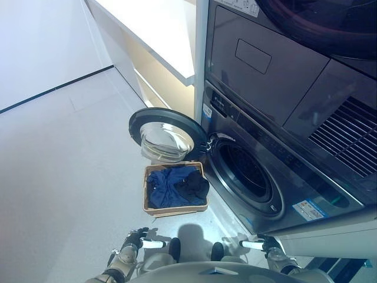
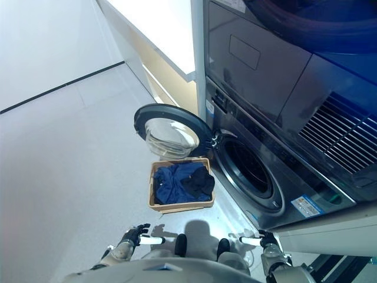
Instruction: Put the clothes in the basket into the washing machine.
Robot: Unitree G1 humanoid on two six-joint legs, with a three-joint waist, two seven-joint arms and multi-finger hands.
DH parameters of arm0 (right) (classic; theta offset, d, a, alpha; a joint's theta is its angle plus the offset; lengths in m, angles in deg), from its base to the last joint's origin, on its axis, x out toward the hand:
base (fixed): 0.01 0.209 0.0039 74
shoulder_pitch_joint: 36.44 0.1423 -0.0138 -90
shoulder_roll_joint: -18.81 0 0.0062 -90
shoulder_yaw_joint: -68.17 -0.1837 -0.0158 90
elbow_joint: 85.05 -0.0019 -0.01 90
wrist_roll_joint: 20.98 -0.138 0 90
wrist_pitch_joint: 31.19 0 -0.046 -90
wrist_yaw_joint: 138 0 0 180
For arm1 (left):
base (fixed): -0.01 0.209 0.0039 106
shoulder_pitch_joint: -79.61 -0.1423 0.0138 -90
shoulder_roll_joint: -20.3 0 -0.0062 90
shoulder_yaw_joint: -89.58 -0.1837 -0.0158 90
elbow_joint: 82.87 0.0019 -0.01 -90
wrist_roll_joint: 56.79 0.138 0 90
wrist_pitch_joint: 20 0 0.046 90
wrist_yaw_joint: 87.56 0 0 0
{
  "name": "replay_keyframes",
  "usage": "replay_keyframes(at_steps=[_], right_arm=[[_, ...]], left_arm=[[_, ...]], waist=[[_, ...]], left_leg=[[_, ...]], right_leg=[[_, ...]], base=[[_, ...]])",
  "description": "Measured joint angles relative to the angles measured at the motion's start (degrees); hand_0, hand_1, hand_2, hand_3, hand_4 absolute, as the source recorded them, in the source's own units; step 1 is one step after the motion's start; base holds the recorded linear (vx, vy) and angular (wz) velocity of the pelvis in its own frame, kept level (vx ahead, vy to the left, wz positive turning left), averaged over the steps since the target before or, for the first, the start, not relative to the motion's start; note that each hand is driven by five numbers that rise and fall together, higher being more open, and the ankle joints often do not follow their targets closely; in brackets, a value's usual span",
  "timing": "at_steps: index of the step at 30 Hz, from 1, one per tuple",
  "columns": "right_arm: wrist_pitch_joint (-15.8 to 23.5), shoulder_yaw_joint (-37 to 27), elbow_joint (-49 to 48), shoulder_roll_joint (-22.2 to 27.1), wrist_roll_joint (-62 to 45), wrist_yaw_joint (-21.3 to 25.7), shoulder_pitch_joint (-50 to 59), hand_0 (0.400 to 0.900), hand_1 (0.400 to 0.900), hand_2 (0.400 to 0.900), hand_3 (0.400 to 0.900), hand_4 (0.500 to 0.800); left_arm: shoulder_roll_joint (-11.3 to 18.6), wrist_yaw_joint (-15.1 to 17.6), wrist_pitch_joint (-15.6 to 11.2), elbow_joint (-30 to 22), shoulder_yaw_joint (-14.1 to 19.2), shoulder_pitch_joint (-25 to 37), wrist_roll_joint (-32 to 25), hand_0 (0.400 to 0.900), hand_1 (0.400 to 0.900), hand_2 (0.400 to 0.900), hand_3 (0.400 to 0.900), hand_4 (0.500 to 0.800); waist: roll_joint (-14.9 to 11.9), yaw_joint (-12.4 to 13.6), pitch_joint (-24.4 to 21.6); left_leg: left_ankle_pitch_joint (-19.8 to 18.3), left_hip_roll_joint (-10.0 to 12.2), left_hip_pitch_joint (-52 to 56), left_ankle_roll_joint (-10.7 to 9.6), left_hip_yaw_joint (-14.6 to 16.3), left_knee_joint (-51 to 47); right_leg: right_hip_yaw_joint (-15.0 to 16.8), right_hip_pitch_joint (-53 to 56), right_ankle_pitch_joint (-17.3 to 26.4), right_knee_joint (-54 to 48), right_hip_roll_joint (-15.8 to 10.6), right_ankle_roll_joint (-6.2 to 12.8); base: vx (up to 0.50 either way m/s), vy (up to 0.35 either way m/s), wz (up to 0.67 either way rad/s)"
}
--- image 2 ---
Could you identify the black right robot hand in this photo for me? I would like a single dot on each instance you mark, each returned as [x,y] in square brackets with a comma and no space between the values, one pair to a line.
[266,239]

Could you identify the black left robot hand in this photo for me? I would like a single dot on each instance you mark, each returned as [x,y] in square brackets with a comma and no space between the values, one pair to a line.
[138,234]

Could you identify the black garment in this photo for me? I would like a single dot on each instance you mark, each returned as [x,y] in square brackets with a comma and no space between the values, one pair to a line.
[200,182]

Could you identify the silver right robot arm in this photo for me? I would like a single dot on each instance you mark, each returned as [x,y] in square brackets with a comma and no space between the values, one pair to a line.
[274,262]

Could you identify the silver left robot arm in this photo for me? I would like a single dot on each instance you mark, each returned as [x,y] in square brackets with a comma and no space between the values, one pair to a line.
[120,253]

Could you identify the tan wicker laundry basket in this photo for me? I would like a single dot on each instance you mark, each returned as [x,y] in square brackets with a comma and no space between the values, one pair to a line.
[176,207]

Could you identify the round washing machine door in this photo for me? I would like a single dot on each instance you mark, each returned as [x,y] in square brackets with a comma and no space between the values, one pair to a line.
[165,113]

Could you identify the silver robot torso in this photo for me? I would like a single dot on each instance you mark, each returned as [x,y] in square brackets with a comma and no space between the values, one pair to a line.
[153,271]

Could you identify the silver right robot leg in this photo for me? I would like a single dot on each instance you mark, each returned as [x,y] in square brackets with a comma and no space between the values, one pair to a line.
[224,247]

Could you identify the white info sticker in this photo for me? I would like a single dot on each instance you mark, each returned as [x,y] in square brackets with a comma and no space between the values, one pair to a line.
[306,208]

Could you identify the blue garment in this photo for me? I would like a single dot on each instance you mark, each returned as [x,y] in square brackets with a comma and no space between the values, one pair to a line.
[171,188]

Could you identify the white appliance plinth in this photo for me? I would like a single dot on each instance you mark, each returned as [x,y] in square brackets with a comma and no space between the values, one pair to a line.
[330,236]

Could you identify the blue energy label sticker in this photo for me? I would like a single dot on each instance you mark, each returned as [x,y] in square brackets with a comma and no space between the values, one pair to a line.
[209,109]

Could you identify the black baseboard strip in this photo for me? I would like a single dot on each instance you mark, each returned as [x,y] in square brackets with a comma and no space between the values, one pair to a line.
[59,88]

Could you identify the white counter cabinet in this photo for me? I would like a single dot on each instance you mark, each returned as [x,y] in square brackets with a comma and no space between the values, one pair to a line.
[153,38]

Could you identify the white tall side panel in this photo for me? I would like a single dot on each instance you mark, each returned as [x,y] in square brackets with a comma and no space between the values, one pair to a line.
[200,44]

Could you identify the black metal frame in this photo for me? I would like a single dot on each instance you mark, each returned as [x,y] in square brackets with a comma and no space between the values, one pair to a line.
[344,268]

